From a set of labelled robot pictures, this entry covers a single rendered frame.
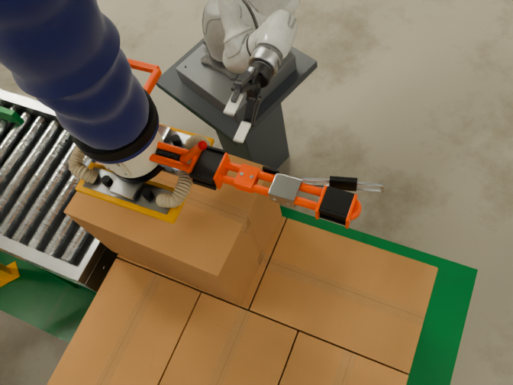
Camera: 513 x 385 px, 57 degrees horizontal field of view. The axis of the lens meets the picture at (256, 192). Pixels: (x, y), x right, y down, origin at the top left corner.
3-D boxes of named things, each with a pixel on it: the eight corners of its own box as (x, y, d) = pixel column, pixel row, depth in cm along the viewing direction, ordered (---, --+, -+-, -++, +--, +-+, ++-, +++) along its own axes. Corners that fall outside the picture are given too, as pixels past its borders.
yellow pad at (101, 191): (76, 192, 145) (69, 184, 140) (93, 164, 148) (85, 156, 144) (174, 224, 135) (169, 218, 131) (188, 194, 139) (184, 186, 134)
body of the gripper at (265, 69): (272, 62, 134) (259, 87, 130) (275, 81, 141) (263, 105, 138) (247, 56, 136) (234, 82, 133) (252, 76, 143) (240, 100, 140)
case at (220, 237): (111, 250, 197) (62, 211, 161) (158, 170, 211) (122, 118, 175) (240, 306, 179) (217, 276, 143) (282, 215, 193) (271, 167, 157)
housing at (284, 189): (269, 202, 123) (266, 194, 119) (278, 179, 125) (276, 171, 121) (294, 209, 121) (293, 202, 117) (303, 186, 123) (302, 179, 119)
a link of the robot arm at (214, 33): (201, 43, 193) (187, 1, 173) (240, 23, 195) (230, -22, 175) (219, 69, 186) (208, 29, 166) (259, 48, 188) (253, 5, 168)
